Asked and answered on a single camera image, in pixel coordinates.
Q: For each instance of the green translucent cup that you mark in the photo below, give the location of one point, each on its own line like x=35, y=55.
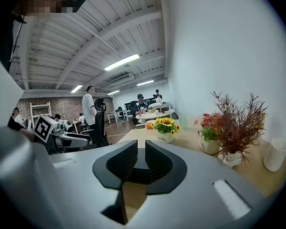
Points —
x=183, y=123

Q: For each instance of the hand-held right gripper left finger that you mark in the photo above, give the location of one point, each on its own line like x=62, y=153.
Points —
x=119, y=161

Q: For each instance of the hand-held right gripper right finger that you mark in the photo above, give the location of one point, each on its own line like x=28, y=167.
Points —
x=166, y=168

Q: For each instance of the round white table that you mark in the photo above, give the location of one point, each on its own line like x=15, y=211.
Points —
x=155, y=116

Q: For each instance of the ceiling air conditioner unit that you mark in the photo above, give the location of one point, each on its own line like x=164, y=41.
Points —
x=122, y=78

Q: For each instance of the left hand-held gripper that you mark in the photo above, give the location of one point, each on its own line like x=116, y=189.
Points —
x=43, y=128

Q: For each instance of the black smartphone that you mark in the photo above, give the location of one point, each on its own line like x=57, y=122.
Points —
x=139, y=127

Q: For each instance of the white ladder shelf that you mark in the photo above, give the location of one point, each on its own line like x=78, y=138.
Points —
x=40, y=110

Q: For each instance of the beige rectangular block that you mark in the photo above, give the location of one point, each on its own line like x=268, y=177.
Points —
x=151, y=111

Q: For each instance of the ceiling light strip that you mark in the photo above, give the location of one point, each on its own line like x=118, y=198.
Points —
x=113, y=92
x=76, y=88
x=145, y=83
x=121, y=62

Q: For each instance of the orange cardboard box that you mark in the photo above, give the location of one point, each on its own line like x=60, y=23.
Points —
x=149, y=125

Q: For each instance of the sunflowers in white pot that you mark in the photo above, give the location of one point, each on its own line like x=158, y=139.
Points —
x=166, y=128

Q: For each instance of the person's black-clothed body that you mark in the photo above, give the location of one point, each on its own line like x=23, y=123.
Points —
x=0, y=32

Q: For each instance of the white globe table lamp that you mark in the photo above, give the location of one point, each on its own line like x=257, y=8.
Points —
x=158, y=100

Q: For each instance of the black office chair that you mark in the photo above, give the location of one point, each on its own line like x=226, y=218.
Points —
x=100, y=123

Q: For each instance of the white rectangular desk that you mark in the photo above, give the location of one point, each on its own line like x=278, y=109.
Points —
x=118, y=114

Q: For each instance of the red flowers in white pot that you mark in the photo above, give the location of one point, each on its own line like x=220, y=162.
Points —
x=208, y=137

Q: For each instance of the white mug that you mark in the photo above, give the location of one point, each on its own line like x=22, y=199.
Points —
x=275, y=155

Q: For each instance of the reddish brown plant white pot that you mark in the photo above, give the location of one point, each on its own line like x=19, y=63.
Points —
x=238, y=130

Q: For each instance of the person's left forearm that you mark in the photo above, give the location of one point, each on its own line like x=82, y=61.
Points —
x=20, y=128

